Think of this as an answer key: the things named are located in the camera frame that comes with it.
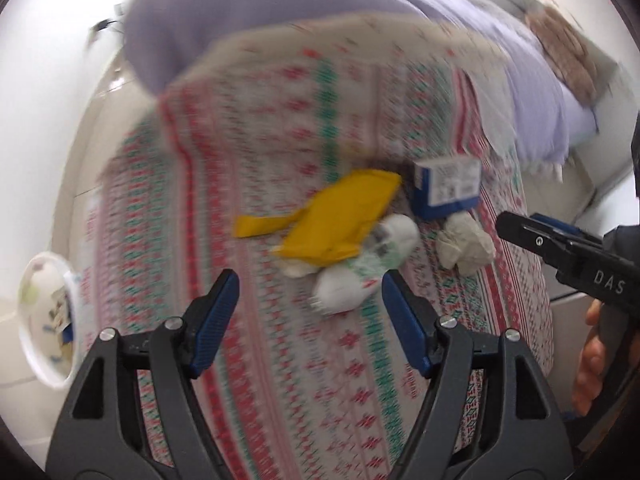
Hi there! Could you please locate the purple blanket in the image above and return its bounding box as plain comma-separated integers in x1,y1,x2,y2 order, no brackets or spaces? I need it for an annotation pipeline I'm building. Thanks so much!
124,0,576,163

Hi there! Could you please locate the person's right hand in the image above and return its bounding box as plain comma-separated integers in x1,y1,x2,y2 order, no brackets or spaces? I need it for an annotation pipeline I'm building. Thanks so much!
571,299,608,417

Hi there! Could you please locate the blue box with white label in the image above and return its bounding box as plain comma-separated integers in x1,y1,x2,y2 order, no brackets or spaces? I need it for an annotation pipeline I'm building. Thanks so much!
412,156,482,220

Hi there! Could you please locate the small white bottle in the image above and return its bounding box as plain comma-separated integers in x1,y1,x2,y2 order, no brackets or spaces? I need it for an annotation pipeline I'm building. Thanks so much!
372,213,421,261

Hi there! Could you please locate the brown fuzzy pillow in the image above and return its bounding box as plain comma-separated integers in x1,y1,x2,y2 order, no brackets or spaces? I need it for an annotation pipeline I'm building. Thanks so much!
525,7,601,106

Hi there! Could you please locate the white bottle with green label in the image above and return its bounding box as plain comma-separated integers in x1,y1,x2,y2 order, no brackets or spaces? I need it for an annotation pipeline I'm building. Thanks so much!
311,247,401,317

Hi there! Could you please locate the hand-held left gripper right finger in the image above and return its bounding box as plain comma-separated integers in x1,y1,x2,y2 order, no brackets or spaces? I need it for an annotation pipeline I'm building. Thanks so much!
382,270,576,480

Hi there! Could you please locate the white printed waste bin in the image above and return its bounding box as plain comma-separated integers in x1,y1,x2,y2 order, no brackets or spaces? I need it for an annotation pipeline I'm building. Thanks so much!
17,252,83,390

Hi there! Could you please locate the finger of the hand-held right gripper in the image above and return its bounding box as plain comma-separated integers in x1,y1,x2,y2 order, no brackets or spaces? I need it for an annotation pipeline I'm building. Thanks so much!
530,213,585,237
496,211,581,276

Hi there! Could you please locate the bed with lavender sheet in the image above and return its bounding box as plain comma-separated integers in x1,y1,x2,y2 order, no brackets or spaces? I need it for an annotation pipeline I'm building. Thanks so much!
124,0,621,181

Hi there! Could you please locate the yellow plastic bag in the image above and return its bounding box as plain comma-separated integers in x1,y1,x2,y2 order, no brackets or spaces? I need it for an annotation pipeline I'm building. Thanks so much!
236,169,403,266

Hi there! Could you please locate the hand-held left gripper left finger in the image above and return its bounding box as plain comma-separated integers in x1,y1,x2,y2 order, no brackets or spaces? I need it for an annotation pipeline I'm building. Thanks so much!
47,269,240,480

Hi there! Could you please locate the patterned red green tablecloth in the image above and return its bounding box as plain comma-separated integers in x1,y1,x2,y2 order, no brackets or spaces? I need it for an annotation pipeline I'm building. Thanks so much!
75,10,556,480

